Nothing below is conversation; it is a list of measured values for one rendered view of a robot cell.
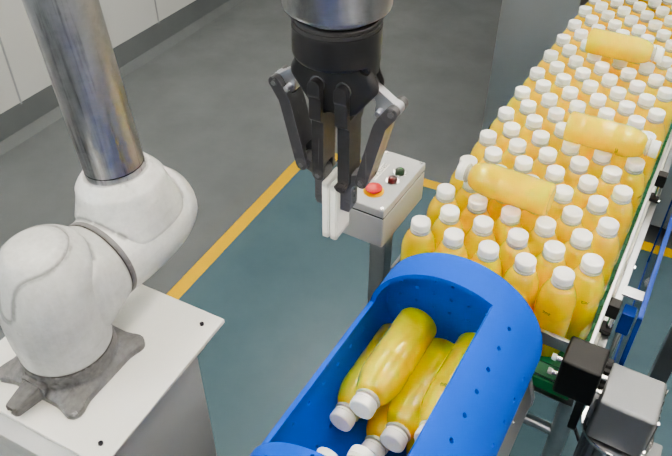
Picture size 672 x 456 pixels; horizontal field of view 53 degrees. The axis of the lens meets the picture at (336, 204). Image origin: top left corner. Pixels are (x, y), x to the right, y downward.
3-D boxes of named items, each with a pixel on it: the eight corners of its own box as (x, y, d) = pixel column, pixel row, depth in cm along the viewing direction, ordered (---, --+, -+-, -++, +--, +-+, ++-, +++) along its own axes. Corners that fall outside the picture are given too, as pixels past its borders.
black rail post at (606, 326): (598, 332, 137) (608, 305, 132) (602, 322, 139) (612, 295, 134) (609, 336, 136) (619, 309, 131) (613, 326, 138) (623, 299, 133)
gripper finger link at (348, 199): (347, 160, 64) (375, 169, 63) (346, 201, 68) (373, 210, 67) (339, 168, 63) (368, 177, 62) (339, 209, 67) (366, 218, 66)
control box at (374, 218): (340, 232, 146) (340, 195, 140) (383, 184, 159) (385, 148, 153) (381, 248, 142) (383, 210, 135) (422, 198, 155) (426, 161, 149)
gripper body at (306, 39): (404, 4, 55) (397, 101, 61) (313, -16, 58) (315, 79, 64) (364, 40, 50) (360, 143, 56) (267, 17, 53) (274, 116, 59)
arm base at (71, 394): (-25, 395, 112) (-36, 375, 109) (72, 306, 127) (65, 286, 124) (57, 442, 106) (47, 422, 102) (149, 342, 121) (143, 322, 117)
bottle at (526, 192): (543, 217, 131) (454, 186, 138) (548, 218, 137) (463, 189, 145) (556, 182, 130) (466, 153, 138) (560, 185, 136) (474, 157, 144)
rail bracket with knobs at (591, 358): (540, 391, 126) (551, 356, 120) (551, 364, 131) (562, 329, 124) (593, 415, 122) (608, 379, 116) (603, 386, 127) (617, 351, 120)
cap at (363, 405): (361, 388, 99) (354, 397, 98) (381, 406, 99) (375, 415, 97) (350, 398, 102) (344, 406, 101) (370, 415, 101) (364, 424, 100)
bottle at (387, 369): (412, 297, 110) (356, 378, 98) (446, 325, 110) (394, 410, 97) (393, 316, 115) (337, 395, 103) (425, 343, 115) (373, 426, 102)
